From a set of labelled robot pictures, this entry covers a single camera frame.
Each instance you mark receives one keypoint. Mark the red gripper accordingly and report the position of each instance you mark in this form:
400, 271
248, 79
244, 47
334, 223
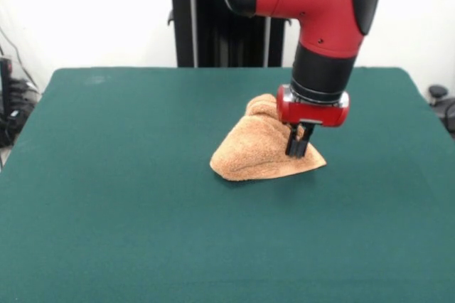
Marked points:
313, 114

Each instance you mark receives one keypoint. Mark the tan terry cloth towel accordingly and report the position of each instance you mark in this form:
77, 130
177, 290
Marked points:
256, 153

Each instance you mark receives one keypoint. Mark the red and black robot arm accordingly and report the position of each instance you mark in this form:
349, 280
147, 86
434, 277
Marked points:
305, 0

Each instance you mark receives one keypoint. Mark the dark green table cloth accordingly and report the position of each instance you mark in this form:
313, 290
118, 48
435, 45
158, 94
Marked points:
106, 182

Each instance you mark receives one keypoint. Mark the black plug bundle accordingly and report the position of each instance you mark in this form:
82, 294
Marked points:
23, 91

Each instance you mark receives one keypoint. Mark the black upright device, red light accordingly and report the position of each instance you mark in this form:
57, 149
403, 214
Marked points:
5, 104

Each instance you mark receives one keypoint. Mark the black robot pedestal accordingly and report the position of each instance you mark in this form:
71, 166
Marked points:
206, 25

